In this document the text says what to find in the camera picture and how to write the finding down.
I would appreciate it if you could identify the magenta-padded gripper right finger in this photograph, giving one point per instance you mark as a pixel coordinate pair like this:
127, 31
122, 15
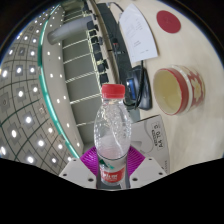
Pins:
148, 171

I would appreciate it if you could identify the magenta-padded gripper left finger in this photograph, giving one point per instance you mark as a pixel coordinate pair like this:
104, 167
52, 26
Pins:
78, 171

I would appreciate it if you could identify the clear red-capped water bottle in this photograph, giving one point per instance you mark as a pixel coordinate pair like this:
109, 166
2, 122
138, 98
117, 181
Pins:
111, 133

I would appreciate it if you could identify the white cardboard carton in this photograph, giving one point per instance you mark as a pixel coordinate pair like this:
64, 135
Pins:
148, 136

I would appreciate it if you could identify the black desk microphone unit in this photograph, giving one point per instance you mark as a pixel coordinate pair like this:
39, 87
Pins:
141, 90

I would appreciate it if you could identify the red and cream patterned cup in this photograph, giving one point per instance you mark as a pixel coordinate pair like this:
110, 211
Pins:
186, 88

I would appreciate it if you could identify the recessed ceiling lights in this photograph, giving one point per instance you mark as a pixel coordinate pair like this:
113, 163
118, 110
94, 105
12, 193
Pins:
20, 93

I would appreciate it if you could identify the row of black office chairs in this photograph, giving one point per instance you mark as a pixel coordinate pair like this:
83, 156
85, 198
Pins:
98, 50

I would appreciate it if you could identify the white paper sheet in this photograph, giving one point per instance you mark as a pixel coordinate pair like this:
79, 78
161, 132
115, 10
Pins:
136, 33

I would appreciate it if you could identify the flat round red coaster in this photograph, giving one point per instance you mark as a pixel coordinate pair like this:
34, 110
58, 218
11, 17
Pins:
168, 21

